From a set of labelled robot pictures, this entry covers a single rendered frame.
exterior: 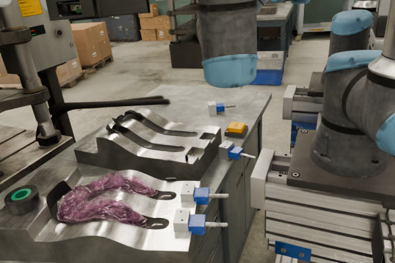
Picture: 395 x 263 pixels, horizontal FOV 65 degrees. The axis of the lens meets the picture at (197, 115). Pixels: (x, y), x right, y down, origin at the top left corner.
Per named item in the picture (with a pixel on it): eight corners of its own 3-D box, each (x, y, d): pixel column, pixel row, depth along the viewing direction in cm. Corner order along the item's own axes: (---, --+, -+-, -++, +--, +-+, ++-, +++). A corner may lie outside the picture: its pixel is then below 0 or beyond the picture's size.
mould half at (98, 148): (221, 147, 121) (220, 115, 115) (195, 187, 100) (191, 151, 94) (118, 131, 141) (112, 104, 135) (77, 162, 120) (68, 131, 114)
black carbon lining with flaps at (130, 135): (200, 137, 116) (198, 114, 112) (181, 159, 103) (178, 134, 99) (124, 126, 129) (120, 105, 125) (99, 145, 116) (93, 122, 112)
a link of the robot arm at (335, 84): (365, 101, 69) (374, 40, 63) (405, 128, 56) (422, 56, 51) (311, 107, 68) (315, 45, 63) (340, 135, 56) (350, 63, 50)
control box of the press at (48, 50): (121, 215, 207) (63, -25, 146) (90, 250, 182) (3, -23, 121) (95, 208, 216) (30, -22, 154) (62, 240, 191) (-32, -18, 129)
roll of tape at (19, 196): (43, 191, 86) (40, 181, 85) (39, 210, 79) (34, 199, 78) (12, 199, 84) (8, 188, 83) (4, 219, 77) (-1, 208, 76)
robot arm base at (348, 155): (382, 143, 70) (390, 103, 66) (391, 183, 58) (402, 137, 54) (312, 135, 76) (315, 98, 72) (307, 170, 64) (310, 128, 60)
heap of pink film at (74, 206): (160, 186, 92) (156, 164, 89) (144, 232, 76) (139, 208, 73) (78, 186, 96) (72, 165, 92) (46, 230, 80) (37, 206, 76)
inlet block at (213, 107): (234, 108, 153) (234, 98, 151) (236, 113, 149) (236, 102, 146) (208, 111, 153) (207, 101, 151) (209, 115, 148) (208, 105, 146)
